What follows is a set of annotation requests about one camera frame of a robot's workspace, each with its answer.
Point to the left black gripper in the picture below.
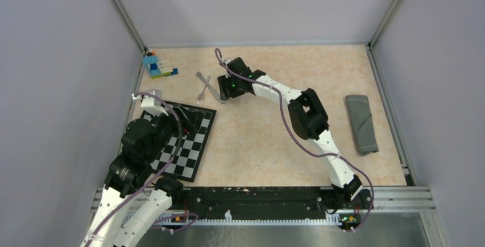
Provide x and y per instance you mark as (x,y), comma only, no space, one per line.
(192,121)

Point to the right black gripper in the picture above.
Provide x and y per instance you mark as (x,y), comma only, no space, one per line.
(223,86)

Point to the silver table knife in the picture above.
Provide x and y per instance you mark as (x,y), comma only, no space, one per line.
(213,91)

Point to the silver fork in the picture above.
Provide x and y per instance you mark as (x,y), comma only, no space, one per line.
(202,90)

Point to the grey cloth napkin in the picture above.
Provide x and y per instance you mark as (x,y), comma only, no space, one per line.
(360,118)

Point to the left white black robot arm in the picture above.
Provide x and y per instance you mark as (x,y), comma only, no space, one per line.
(143,142)

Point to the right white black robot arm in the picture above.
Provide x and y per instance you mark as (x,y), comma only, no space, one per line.
(308,120)

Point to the black white checkerboard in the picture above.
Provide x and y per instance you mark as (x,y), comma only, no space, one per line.
(185,165)

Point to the colourful toy brick block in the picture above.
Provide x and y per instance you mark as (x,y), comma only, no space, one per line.
(155,67)

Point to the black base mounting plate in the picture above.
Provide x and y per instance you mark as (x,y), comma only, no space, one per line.
(268,203)

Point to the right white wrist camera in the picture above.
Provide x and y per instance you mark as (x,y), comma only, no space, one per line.
(225,62)

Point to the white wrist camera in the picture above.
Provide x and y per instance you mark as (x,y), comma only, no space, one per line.
(225,62)
(150,105)

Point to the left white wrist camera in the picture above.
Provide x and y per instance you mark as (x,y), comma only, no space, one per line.
(150,105)

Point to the grey slotted cable duct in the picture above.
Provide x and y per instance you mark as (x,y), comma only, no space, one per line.
(166,220)

